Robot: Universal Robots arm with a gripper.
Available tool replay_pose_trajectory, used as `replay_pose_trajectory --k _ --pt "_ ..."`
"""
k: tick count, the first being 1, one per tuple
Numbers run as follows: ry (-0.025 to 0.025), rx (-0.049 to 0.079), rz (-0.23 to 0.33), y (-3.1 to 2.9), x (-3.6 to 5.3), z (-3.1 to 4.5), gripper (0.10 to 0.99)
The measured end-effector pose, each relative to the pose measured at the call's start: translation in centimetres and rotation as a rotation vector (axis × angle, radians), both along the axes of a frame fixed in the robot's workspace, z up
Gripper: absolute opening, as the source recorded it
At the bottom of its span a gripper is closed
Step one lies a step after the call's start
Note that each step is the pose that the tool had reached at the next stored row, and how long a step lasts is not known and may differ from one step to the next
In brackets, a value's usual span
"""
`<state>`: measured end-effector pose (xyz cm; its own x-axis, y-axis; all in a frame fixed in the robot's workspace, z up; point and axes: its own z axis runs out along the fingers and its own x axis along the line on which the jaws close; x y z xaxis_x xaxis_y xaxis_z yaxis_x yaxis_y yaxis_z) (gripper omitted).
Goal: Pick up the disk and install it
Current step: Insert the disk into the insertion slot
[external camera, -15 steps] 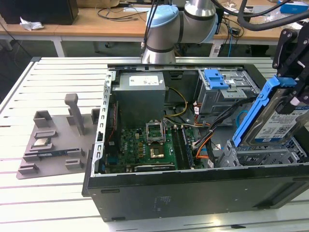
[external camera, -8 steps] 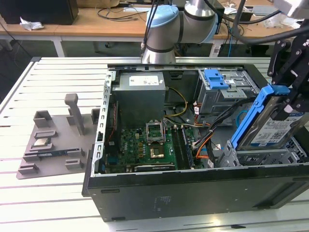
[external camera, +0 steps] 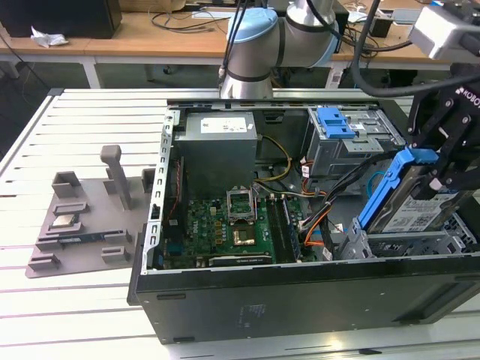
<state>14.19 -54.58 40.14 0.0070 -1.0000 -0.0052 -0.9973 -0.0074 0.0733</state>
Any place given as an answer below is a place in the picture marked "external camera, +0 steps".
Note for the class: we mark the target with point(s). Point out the green motherboard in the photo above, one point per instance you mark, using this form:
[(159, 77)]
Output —
[(202, 232)]

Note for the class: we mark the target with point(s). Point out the black graphics card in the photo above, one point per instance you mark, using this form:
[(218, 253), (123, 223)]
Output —
[(240, 260)]

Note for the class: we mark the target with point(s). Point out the silver CPU chip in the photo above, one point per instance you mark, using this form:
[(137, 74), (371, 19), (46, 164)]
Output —
[(64, 222)]

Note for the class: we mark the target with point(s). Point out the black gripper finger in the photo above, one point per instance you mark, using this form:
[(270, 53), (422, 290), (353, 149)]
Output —
[(465, 157), (431, 116)]

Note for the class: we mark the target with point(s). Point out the large black box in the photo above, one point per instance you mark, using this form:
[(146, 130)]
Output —
[(60, 18)]

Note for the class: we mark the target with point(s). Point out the black PC case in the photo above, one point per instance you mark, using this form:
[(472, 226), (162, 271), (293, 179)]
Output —
[(300, 300)]

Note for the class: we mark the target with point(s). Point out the blue cardboard box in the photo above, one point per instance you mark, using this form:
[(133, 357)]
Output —
[(437, 3)]

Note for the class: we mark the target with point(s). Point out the CPU socket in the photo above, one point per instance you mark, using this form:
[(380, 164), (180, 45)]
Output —
[(243, 236)]

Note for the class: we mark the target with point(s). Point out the crumpled white paper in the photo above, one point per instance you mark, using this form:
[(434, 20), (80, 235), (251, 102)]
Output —
[(47, 37)]

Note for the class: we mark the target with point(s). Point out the blue RAM stick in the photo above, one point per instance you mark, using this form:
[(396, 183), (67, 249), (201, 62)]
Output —
[(87, 238)]

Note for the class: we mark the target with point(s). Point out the grey parts rack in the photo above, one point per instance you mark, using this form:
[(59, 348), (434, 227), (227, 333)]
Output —
[(93, 225)]

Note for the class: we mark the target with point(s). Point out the white label tag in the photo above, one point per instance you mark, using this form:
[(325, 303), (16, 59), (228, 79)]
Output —
[(335, 78)]

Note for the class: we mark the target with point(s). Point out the black tower box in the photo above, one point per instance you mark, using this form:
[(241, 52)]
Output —
[(342, 30)]

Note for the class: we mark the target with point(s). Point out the small black cube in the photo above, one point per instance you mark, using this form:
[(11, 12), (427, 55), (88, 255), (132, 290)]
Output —
[(380, 27)]

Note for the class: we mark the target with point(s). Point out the blue plastic drive latch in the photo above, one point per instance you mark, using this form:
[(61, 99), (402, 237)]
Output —
[(333, 123)]

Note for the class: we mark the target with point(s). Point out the hard disk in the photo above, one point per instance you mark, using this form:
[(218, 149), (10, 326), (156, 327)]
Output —
[(412, 213)]

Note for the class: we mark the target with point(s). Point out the black RAM slot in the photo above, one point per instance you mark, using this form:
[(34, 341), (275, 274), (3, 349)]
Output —
[(272, 228), (281, 232)]

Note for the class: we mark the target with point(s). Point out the grey power supply unit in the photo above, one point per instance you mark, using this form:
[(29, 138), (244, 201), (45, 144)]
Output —
[(213, 150)]

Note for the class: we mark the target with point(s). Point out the wooden desk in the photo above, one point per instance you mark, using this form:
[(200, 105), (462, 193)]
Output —
[(123, 41)]

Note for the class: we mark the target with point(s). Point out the metal disk bay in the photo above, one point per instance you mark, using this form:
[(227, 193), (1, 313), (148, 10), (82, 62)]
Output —
[(397, 245)]

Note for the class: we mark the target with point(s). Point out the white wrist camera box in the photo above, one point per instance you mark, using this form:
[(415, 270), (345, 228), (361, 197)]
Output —
[(438, 30)]

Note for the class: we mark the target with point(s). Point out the grey flat tray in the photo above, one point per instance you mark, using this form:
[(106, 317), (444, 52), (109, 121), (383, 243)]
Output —
[(405, 15)]

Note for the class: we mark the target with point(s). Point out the installed RAM stick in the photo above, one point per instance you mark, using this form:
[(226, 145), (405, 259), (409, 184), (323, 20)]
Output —
[(292, 232)]

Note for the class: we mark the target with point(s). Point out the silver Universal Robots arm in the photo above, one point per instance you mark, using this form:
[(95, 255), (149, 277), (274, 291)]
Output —
[(258, 48)]

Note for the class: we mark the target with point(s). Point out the metal drive cage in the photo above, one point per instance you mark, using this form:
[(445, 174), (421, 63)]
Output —
[(337, 157)]

